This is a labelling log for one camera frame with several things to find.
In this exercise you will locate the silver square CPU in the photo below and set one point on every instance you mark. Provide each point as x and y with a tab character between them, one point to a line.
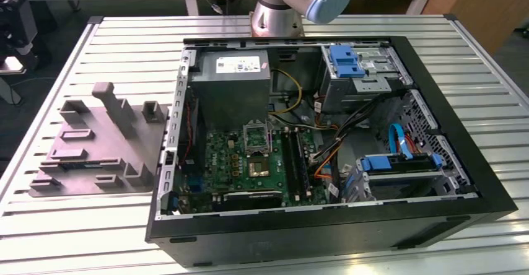
12	65

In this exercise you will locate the CPU socket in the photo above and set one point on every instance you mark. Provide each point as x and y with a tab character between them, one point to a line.
259	168

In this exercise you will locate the grey plastic parts rack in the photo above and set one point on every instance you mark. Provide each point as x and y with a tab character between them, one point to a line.
106	151

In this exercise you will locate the green RAM stick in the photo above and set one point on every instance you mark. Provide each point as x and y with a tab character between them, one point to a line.
82	164

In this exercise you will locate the grey power supply unit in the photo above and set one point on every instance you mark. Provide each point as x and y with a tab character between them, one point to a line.
231	101

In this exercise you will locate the green motherboard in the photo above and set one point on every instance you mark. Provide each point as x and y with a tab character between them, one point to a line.
223	163

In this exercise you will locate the black graphics card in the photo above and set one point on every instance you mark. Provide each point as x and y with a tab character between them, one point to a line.
247	199

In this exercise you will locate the black RAM slot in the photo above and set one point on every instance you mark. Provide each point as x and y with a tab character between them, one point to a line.
301	163
289	163

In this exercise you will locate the empty blue disk carrier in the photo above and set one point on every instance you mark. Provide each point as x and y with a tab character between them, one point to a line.
342	61

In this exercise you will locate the metal drive cage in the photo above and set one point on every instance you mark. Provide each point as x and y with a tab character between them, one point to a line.
367	86

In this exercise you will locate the metal disk bay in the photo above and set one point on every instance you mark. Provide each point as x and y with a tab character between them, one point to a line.
359	188

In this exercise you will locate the hard disk in blue carrier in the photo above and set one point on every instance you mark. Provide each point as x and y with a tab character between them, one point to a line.
378	163

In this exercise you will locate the black open PC case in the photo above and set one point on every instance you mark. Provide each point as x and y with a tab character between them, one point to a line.
329	234

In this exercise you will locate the wooden cabinet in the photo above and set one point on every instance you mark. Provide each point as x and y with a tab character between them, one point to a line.
487	8

